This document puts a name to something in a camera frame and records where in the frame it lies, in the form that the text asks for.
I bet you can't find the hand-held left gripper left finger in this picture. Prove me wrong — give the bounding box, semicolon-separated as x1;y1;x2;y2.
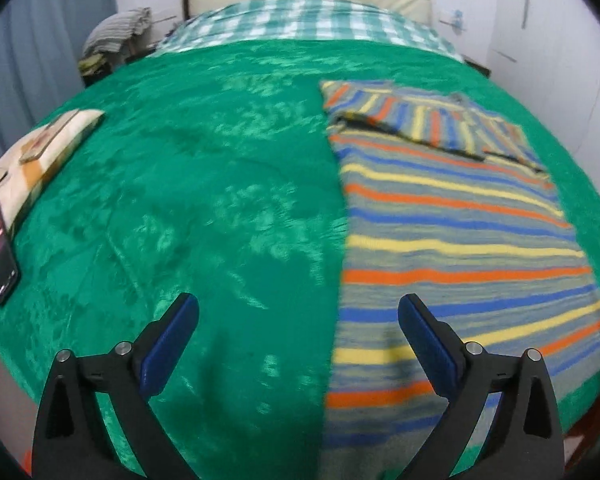
31;292;200;480

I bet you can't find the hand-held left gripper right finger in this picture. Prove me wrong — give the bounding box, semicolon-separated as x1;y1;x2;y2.
398;294;565;480

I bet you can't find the striped knit sweater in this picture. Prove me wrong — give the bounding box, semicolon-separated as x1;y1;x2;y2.
319;80;600;480

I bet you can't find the grey striped clothes pile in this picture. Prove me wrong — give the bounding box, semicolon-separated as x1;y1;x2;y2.
82;7;152;56

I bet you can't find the green floral blanket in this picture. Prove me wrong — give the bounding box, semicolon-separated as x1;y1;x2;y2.
0;39;600;480

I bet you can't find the patterned cream pillow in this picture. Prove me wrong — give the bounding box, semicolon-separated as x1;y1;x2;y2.
0;109;106;241

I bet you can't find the dark wooden nightstand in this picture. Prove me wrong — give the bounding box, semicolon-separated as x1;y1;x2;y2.
462;55;491;79

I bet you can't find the cluttered dark nightstand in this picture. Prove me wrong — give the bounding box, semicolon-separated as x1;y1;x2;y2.
77;50;156;87

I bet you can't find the white wardrobe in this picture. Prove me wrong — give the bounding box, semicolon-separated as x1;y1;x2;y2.
485;0;600;181

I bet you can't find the grey-blue curtain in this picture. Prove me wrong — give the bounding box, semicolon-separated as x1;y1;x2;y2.
0;0;118;136

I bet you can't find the green checked bed sheet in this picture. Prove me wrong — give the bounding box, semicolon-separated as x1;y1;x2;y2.
152;0;465;63

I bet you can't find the white wall socket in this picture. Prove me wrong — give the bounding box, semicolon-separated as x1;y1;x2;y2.
440;9;466;34

